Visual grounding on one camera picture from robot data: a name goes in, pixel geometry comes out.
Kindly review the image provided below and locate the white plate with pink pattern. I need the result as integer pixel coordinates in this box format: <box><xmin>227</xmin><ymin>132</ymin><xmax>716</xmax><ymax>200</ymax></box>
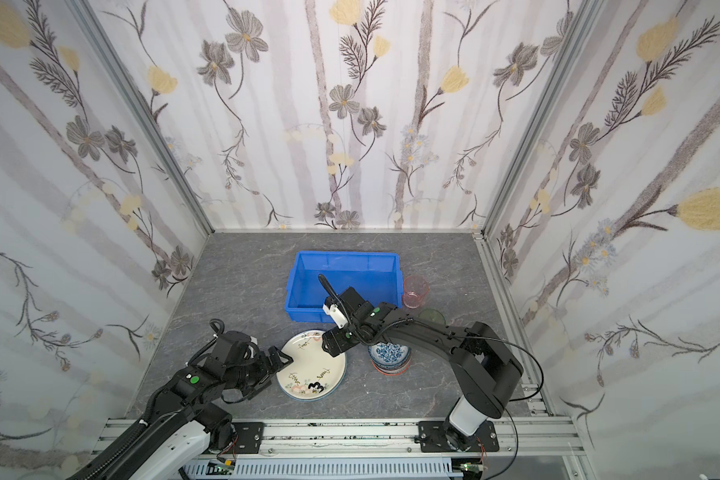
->
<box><xmin>277</xmin><ymin>330</ymin><xmax>347</xmax><ymax>401</ymax></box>

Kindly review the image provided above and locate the blue white patterned bowl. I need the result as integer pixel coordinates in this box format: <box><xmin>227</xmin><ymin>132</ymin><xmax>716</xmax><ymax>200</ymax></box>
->
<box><xmin>368</xmin><ymin>343</ymin><xmax>411</xmax><ymax>366</ymax></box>

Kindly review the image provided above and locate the red patterned bowl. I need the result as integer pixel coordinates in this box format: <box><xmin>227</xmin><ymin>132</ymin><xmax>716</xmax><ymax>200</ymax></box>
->
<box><xmin>372</xmin><ymin>360</ymin><xmax>410</xmax><ymax>376</ymax></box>

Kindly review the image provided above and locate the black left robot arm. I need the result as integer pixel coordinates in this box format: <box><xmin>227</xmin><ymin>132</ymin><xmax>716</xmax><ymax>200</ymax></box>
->
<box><xmin>71</xmin><ymin>331</ymin><xmax>294</xmax><ymax>479</ymax></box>

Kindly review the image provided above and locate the aluminium corner frame post left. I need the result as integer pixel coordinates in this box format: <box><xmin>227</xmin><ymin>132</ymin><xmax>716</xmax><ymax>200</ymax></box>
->
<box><xmin>65</xmin><ymin>0</ymin><xmax>215</xmax><ymax>236</ymax></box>

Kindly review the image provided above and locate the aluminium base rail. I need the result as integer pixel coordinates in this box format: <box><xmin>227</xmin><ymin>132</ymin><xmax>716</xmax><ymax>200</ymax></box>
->
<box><xmin>92</xmin><ymin>416</ymin><xmax>586</xmax><ymax>460</ymax></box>

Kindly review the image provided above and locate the green transparent plastic cup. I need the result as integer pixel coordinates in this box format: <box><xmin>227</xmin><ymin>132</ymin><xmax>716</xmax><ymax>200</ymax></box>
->
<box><xmin>418</xmin><ymin>308</ymin><xmax>447</xmax><ymax>326</ymax></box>

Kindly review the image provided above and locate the aluminium corner frame post right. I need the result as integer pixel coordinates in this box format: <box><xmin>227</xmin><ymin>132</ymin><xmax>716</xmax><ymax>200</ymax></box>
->
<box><xmin>480</xmin><ymin>0</ymin><xmax>606</xmax><ymax>238</ymax></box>

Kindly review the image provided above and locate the aluminium corner frame post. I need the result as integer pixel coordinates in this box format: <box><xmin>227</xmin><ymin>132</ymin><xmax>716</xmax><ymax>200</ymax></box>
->
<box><xmin>65</xmin><ymin>0</ymin><xmax>215</xmax><ymax>236</ymax></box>
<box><xmin>480</xmin><ymin>0</ymin><xmax>606</xmax><ymax>238</ymax></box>

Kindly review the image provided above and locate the pink transparent plastic cup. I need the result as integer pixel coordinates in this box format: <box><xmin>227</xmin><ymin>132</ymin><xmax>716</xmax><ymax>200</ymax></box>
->
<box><xmin>402</xmin><ymin>275</ymin><xmax>430</xmax><ymax>309</ymax></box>

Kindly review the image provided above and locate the blue plastic bin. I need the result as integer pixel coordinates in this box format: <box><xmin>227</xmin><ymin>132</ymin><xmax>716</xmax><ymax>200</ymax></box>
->
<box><xmin>284</xmin><ymin>251</ymin><xmax>403</xmax><ymax>323</ymax></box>

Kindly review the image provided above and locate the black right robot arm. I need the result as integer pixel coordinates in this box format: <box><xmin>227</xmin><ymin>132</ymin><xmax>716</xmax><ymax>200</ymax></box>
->
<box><xmin>322</xmin><ymin>285</ymin><xmax>524</xmax><ymax>440</ymax></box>

